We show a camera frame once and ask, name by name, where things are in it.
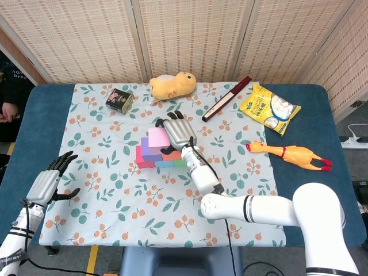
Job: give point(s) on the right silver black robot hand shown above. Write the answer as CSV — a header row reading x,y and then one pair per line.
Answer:
x,y
179,133

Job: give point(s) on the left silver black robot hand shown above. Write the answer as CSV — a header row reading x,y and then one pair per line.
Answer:
x,y
44,184

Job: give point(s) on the pink foam cube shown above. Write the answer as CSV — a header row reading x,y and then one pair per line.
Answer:
x,y
158,138

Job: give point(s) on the orange foam cube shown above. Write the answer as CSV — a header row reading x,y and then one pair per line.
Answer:
x,y
172,156

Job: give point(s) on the green foam cube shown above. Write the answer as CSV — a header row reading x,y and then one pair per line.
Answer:
x,y
179,163

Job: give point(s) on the purple foam cube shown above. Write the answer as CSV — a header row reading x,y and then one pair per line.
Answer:
x,y
148,151

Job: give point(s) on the magenta foam cube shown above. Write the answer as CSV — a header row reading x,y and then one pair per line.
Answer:
x,y
139,158

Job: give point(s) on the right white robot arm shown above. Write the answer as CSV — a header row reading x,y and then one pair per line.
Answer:
x,y
287,210

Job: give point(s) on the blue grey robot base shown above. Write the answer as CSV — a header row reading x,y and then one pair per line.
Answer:
x,y
181,261

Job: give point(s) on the light blue foam cube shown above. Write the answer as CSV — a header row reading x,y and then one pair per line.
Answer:
x,y
164,164

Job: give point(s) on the yellow plush toy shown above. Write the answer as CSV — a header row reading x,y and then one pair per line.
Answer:
x,y
172,86

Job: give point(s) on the dark red folding fan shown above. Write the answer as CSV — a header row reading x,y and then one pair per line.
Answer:
x,y
225,99

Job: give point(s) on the dark blue table cover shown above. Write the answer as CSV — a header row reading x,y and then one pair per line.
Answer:
x,y
43,120

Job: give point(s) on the black table leg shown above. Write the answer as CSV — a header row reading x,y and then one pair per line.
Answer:
x,y
53,250

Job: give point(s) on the black luncheon meat tin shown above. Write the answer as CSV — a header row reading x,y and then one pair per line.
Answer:
x,y
119,100

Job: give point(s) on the floral print tablecloth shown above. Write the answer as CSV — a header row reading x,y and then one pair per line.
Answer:
x,y
143,207

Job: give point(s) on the yellow marshmallow bag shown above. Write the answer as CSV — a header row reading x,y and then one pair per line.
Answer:
x,y
267,107

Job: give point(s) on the person in black shirt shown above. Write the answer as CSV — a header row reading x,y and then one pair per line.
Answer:
x,y
11,95

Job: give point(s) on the yellow rubber chicken toy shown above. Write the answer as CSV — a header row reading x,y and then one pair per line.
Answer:
x,y
296,153

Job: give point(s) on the woven bamboo folding screen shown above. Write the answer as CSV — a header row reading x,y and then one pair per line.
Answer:
x,y
86,43

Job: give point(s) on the white power strip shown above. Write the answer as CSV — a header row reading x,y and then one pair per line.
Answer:
x,y
355,142

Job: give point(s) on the black box device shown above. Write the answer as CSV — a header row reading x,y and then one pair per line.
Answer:
x,y
362,184

